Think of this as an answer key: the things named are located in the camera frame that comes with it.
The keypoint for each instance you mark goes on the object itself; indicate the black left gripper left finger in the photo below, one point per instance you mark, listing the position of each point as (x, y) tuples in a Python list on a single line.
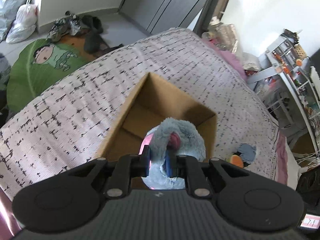
[(128, 167)]

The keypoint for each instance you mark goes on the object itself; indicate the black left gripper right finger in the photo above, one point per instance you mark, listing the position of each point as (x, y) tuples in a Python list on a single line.
[(188, 168)]

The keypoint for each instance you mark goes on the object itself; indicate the fluffy blue plush toy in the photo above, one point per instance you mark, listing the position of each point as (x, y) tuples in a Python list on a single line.
[(170, 139)]

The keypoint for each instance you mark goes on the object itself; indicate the bagged blue orange plush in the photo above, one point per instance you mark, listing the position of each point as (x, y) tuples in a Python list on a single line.
[(244, 156)]

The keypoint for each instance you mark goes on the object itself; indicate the brown cardboard box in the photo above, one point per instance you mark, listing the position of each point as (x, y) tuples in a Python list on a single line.
[(152, 101)]

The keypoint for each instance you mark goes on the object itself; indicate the pink bed sheet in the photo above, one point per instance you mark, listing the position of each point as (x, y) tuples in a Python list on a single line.
[(244, 120)]

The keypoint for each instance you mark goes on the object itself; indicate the cluttered grey shelf rack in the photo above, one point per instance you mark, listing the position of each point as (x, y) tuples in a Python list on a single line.
[(286, 86)]

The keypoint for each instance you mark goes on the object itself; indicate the clear plastic bottle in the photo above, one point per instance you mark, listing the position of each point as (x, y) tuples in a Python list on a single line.
[(222, 35)]

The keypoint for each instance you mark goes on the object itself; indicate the green cartoon leaf rug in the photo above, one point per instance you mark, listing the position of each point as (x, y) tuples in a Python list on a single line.
[(40, 65)]

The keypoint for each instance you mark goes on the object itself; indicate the pile of dark clothes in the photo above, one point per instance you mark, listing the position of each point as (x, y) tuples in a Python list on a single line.
[(74, 25)]

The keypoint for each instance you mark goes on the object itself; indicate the grey wardrobe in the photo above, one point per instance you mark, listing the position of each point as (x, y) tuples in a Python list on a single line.
[(156, 16)]

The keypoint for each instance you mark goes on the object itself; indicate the white plastic bag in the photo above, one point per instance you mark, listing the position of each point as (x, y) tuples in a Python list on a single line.
[(25, 23)]

